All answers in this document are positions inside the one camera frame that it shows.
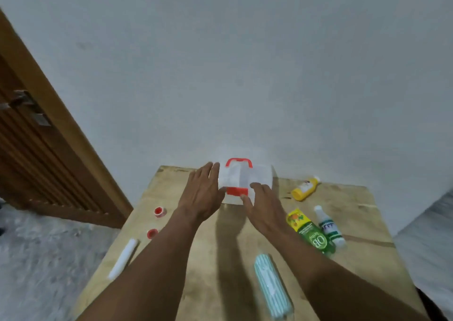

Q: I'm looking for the person's left hand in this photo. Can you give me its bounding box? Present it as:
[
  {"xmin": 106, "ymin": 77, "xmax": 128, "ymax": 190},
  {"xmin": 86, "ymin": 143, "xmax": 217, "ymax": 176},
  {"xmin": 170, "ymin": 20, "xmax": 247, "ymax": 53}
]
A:
[{"xmin": 176, "ymin": 161, "xmax": 227, "ymax": 223}]

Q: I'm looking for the person's right hand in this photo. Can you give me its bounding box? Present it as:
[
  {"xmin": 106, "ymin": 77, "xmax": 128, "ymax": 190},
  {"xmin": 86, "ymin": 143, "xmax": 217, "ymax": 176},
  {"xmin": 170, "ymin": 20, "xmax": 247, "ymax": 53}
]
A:
[{"xmin": 240, "ymin": 182, "xmax": 295, "ymax": 238}]

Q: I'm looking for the teal striped cloth roll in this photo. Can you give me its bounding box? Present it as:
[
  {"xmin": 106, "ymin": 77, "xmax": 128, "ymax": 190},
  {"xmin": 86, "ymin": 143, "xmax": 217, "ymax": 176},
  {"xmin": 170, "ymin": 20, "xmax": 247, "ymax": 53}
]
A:
[{"xmin": 253, "ymin": 253, "xmax": 294, "ymax": 320}]

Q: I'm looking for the brown wooden door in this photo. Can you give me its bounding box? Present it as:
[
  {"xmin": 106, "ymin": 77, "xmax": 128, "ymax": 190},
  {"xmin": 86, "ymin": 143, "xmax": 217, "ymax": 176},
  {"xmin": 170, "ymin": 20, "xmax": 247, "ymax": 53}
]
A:
[{"xmin": 0, "ymin": 8, "xmax": 134, "ymax": 229}]

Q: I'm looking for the clear plastic box red handle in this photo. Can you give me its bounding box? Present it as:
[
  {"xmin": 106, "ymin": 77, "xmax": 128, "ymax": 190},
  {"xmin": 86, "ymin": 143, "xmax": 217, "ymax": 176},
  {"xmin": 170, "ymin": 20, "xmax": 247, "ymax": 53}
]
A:
[{"xmin": 217, "ymin": 157, "xmax": 274, "ymax": 205}]

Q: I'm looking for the white bottle green label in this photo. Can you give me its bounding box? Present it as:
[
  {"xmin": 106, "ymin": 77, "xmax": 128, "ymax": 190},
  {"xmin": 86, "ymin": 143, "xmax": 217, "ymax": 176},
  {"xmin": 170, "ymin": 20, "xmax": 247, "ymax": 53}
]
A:
[{"xmin": 313, "ymin": 205, "xmax": 348, "ymax": 251}]

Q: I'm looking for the person's left forearm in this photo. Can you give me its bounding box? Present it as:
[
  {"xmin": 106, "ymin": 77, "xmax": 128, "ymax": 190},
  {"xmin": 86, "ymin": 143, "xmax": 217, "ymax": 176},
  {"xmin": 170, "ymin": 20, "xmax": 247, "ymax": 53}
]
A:
[{"xmin": 75, "ymin": 207, "xmax": 203, "ymax": 321}]

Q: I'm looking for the white paper roll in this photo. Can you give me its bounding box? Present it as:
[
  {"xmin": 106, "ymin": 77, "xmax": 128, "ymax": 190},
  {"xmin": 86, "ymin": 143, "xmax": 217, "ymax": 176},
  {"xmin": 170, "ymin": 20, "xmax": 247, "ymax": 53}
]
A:
[{"xmin": 108, "ymin": 238, "xmax": 139, "ymax": 281}]

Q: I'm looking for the person's right forearm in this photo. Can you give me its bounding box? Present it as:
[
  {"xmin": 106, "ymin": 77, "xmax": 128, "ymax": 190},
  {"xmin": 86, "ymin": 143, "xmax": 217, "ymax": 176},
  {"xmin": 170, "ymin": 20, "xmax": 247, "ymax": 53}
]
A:
[{"xmin": 264, "ymin": 222, "xmax": 431, "ymax": 321}]

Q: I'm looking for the green bottle yellow top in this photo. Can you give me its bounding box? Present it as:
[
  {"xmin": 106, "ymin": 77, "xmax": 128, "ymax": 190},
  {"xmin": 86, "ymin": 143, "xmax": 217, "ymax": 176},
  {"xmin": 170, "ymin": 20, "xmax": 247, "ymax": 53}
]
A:
[{"xmin": 285, "ymin": 208, "xmax": 336, "ymax": 258}]

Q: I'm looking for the yellow bottle white cap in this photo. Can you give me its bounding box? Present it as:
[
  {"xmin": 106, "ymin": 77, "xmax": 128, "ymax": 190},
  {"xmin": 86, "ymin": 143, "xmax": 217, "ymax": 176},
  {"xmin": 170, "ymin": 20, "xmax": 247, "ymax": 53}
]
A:
[{"xmin": 290, "ymin": 176, "xmax": 321, "ymax": 202}]

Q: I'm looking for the metal door latch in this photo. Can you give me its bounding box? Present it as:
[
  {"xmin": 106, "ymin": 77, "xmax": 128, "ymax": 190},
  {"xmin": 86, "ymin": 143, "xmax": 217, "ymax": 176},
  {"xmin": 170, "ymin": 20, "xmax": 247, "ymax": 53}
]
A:
[{"xmin": 0, "ymin": 89, "xmax": 52, "ymax": 127}]

